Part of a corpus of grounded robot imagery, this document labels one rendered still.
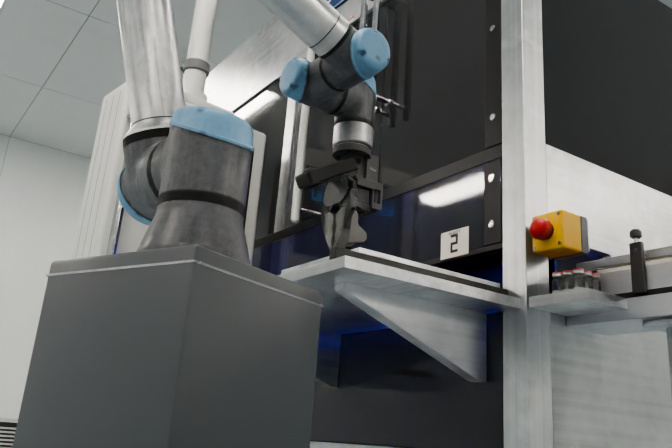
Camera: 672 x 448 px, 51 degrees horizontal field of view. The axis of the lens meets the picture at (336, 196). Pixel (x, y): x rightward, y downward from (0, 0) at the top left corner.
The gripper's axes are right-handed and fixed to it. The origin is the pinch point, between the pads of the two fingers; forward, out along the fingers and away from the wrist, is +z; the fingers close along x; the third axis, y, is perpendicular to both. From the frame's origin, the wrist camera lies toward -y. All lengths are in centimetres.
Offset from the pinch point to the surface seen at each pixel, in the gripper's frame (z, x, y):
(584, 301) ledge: 5.3, -24.2, 36.2
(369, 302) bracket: 8.1, -2.4, 6.5
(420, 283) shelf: 5.2, -10.9, 10.6
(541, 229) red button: -7.6, -19.2, 31.5
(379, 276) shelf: 5.5, -10.4, 2.4
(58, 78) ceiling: -204, 399, 10
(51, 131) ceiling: -205, 504, 30
